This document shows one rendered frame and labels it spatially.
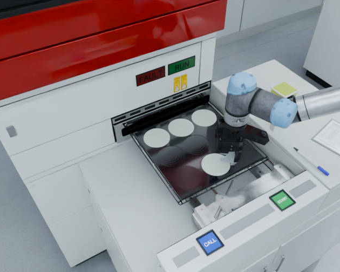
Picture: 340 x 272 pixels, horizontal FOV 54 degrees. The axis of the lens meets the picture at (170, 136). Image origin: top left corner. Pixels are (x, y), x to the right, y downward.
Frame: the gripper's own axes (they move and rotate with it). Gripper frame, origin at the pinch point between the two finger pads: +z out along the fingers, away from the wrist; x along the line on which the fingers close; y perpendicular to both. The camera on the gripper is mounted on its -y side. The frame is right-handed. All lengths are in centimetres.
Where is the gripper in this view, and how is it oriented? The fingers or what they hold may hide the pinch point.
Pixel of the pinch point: (233, 162)
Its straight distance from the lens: 116.9
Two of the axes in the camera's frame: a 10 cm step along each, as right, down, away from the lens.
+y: -10.0, 0.0, 0.1
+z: 0.1, 7.0, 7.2
